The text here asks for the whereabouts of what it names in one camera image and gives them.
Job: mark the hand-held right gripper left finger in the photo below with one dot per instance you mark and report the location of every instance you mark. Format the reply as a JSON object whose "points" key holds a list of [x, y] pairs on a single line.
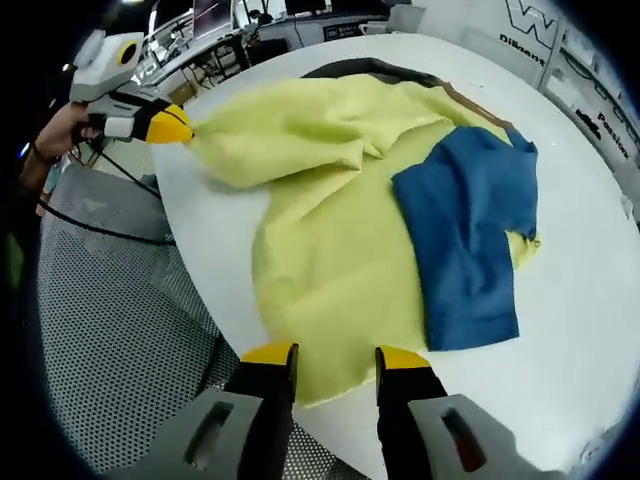
{"points": [[235, 425]]}

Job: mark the grey office desk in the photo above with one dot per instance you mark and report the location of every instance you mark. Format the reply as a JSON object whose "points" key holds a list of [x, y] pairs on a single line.
{"points": [[210, 55]]}

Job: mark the person's left hand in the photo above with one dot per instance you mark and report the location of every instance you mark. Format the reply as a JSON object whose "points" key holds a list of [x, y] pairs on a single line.
{"points": [[62, 132]]}

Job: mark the yellow blue dark garment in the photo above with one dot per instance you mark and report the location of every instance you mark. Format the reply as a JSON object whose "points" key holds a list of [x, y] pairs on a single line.
{"points": [[340, 225]]}

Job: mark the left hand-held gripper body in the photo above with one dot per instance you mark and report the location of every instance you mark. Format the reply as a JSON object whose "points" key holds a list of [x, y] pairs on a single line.
{"points": [[107, 75]]}

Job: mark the grey mesh chair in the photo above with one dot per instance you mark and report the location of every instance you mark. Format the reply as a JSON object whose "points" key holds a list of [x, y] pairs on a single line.
{"points": [[125, 310]]}

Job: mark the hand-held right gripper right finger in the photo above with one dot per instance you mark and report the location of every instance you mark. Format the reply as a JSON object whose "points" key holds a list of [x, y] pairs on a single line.
{"points": [[440, 425]]}

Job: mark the large white-framed monitor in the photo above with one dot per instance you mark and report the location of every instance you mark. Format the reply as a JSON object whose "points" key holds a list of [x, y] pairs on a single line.
{"points": [[212, 14]]}

